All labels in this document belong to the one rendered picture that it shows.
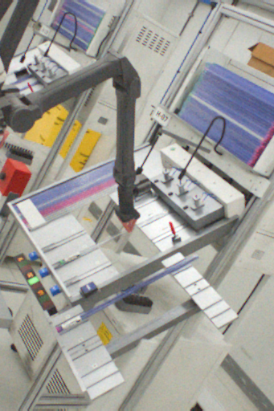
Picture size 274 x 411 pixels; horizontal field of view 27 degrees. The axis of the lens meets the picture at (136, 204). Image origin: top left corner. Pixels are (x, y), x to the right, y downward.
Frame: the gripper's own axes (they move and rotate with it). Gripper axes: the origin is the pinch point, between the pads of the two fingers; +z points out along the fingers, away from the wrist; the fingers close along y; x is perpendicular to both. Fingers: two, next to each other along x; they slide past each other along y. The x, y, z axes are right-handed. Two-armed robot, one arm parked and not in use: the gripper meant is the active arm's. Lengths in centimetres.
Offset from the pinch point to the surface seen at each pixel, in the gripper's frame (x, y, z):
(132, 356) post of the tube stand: 28, -52, 2
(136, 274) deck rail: 8.8, -21.1, 3.1
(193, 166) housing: -36.2, 9.2, -10.6
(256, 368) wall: -89, 19, 166
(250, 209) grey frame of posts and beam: -39.4, -23.8, -7.6
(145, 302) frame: -1.5, -5.4, 36.3
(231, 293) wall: -104, 66, 147
